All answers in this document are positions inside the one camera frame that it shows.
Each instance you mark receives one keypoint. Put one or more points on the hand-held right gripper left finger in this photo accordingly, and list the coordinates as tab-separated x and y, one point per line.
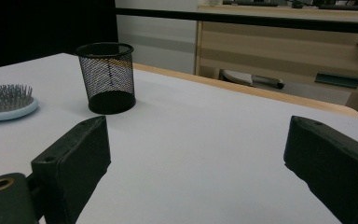
74	155

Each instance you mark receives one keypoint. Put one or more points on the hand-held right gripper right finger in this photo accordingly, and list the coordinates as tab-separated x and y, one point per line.
335	158

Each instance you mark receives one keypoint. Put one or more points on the black mesh pen holder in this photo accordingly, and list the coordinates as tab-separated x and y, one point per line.
112	102

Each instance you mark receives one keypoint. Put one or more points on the light blue hairbrush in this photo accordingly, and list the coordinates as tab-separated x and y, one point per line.
4	107

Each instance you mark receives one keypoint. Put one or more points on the green tray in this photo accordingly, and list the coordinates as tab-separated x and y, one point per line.
338	80

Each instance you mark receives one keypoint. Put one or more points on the grey chair base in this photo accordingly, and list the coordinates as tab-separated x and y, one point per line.
245	78

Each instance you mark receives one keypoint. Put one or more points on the wooden cabinet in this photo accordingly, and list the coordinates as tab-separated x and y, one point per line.
276	49

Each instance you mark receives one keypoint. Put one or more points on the black keyboard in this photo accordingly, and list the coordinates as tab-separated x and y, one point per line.
345	6

